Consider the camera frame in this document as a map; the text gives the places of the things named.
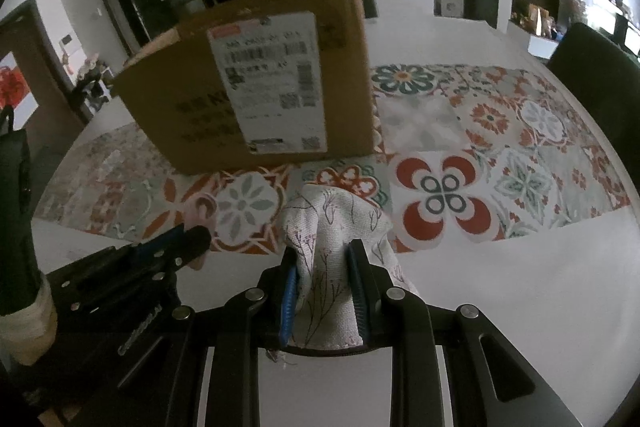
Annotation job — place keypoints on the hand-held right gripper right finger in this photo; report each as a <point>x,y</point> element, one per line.
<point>358,287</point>

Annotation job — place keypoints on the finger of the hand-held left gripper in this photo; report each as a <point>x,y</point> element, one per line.
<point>165,240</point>
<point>192,247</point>

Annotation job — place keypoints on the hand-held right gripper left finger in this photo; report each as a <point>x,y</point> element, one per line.
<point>287,302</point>

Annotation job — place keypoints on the white branch print cloth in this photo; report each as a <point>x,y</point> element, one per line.
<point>325,227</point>

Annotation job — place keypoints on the cardboard box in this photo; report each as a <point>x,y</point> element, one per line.
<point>170,117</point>

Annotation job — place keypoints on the floral patterned tablecloth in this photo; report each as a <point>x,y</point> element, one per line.
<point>500,267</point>

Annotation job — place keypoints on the shelf with flowers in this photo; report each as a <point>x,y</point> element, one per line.
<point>92,82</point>

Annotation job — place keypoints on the black chair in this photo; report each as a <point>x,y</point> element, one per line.
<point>600,97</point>

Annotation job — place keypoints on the white sideboard with ornaments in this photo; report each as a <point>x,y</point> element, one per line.
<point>610,17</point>

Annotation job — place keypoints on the red wall picture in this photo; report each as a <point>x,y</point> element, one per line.
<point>15,87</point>

